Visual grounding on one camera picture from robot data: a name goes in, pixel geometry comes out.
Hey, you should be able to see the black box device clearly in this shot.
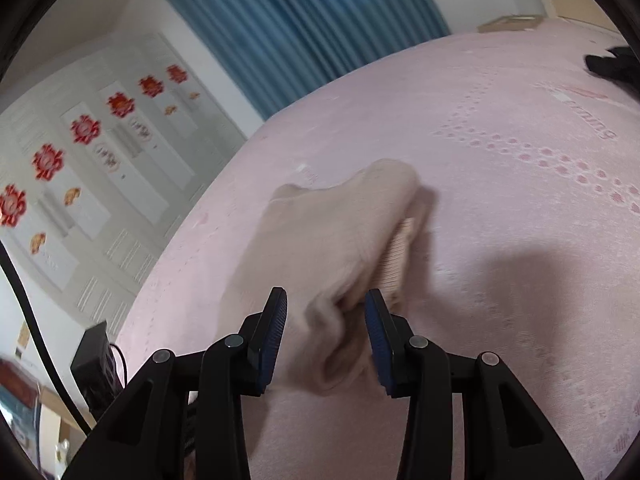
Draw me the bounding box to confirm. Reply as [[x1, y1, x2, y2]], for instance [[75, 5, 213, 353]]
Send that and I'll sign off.
[[70, 321, 126, 408]]

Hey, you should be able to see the black cloth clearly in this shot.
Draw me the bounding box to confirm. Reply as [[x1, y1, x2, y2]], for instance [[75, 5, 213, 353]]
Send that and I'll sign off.
[[585, 46, 640, 96]]

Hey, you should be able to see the beige knit sweater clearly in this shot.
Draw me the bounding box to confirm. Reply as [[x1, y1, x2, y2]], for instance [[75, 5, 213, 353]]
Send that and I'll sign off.
[[220, 159, 433, 395]]

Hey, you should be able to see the colourful printed box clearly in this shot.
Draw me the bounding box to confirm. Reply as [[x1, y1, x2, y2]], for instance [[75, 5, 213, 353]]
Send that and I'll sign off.
[[0, 360, 43, 441]]

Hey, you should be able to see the blue curtain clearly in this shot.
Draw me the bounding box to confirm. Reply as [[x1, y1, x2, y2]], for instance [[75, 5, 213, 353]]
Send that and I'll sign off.
[[150, 0, 451, 121]]

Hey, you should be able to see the black cable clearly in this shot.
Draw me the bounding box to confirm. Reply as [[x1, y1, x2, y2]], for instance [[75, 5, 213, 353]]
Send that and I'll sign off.
[[0, 245, 96, 433]]

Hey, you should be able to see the row of red paper cutouts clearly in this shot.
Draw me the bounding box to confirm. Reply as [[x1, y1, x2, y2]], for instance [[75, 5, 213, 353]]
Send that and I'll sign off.
[[0, 64, 190, 228]]

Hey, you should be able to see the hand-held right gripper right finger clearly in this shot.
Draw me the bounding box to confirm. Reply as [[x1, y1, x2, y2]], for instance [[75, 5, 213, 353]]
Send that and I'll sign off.
[[364, 289, 586, 480]]

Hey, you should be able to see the white wardrobe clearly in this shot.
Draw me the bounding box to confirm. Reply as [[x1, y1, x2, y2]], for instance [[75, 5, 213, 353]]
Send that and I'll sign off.
[[0, 32, 248, 321]]

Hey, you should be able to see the pink bedspread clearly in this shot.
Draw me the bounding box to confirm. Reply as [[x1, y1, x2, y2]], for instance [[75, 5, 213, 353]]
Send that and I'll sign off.
[[115, 17, 640, 480]]

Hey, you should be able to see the brown cardboard box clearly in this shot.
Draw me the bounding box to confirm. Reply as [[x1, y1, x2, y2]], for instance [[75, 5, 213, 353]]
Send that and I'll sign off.
[[40, 390, 96, 466]]

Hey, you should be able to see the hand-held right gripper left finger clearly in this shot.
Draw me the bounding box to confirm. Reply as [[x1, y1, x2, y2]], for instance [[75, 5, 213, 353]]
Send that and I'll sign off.
[[62, 287, 288, 480]]

